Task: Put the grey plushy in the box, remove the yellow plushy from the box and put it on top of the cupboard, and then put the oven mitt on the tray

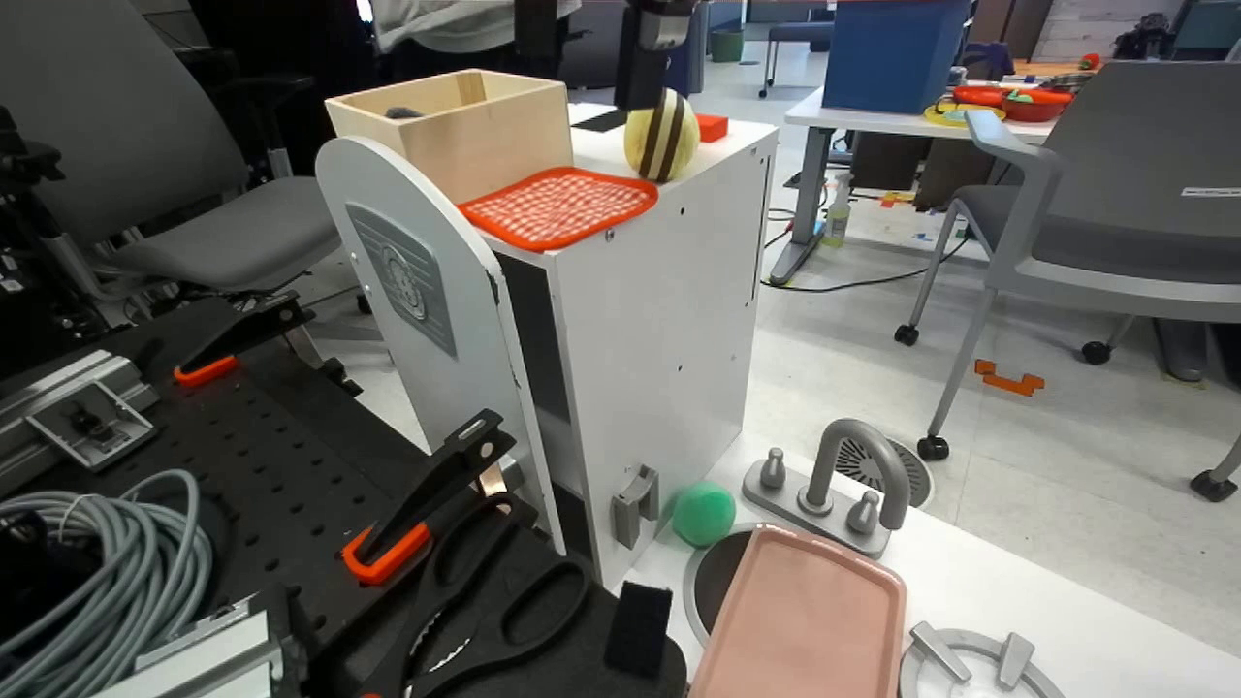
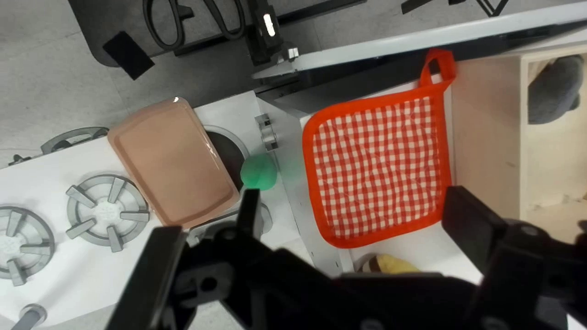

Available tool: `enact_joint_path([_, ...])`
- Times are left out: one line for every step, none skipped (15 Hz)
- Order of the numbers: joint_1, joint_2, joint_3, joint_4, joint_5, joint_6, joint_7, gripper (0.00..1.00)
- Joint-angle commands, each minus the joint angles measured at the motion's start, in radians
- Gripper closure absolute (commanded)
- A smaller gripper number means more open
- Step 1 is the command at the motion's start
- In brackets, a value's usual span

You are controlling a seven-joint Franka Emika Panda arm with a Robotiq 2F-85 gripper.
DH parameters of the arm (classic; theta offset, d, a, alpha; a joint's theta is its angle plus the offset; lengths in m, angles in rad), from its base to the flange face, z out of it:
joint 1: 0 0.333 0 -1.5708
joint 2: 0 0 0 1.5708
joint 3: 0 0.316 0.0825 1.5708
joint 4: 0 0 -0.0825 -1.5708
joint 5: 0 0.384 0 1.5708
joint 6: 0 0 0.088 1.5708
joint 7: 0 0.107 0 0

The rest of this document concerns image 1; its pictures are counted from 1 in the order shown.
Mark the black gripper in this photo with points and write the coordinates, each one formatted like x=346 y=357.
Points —
x=659 y=24

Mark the beige wooden box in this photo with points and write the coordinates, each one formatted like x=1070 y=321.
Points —
x=488 y=139

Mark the pink plastic tray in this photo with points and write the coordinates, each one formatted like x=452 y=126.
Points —
x=800 y=621

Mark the black flat card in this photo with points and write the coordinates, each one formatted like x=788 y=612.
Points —
x=593 y=118

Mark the orange rectangular block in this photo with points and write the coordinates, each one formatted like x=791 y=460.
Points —
x=716 y=131

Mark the orange checkered pot holder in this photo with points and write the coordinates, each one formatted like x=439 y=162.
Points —
x=560 y=208

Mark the white office table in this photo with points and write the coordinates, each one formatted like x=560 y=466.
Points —
x=826 y=122

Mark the clear spray bottle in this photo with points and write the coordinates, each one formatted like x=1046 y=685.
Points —
x=837 y=208

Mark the blue storage bin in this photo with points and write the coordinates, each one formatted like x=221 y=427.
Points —
x=892 y=51

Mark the white toy kitchen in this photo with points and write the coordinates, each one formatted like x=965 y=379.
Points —
x=645 y=336

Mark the orange items pile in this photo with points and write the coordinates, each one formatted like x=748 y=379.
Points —
x=1012 y=100

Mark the grey toy door latch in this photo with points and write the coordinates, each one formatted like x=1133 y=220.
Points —
x=634 y=506

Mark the green ball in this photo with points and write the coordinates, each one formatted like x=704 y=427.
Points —
x=704 y=512

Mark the grey toy faucet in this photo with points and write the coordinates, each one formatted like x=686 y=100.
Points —
x=845 y=469

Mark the black clamp orange grip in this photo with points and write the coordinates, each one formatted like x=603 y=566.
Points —
x=429 y=506
x=235 y=344

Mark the grey plastic office chair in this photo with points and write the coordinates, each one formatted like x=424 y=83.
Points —
x=1124 y=194

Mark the round black sink drain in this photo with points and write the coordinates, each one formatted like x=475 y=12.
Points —
x=709 y=585

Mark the black perforated board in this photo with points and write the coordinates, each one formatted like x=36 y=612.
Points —
x=285 y=453

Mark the grey fabric office chair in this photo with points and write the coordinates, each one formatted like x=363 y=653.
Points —
x=119 y=131

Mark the small black block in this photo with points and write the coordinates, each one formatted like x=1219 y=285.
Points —
x=638 y=631

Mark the grey toy stove burner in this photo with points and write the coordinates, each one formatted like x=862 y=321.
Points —
x=963 y=662

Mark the orange bracket piece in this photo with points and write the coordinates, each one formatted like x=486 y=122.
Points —
x=1011 y=379

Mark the aluminium rail with plate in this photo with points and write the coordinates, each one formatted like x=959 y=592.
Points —
x=77 y=420

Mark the silver metal bracket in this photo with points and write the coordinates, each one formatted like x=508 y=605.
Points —
x=195 y=653

